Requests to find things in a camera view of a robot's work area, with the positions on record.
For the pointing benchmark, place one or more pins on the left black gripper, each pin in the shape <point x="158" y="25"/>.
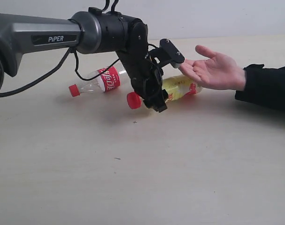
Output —
<point x="145" y="76"/>

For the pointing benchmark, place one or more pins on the yellow tea bottle red cap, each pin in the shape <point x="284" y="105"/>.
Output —
<point x="175" y="86"/>

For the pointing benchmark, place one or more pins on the left grey black robot arm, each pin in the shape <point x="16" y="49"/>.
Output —
<point x="86" y="32"/>

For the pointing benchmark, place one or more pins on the black sleeved forearm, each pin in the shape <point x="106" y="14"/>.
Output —
<point x="264" y="87"/>

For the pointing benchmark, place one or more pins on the clear cola bottle red label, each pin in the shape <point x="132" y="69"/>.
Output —
<point x="112" y="79"/>

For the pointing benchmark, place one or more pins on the person's open bare hand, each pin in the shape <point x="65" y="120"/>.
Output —
<point x="217" y="72"/>

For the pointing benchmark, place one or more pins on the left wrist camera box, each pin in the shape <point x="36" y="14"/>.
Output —
<point x="166" y="54"/>

